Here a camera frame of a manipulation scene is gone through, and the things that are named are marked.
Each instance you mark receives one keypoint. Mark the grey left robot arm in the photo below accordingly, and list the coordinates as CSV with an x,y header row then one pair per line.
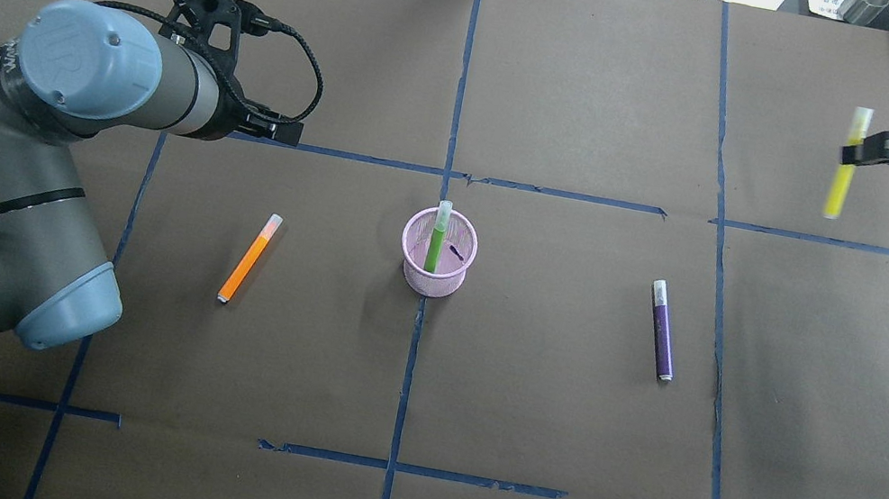
x,y
80,67

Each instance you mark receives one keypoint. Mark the purple highlighter pen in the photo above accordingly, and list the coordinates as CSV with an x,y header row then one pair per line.
x,y
663,344

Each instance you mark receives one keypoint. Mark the orange highlighter pen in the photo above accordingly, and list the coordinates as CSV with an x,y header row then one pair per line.
x,y
249,258

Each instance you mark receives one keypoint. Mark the pink mesh pen holder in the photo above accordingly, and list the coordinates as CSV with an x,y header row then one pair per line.
x,y
458,253

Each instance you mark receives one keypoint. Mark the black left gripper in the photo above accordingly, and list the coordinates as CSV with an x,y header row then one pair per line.
x,y
231,117

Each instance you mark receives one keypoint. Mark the green highlighter pen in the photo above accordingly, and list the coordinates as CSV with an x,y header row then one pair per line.
x,y
438,235

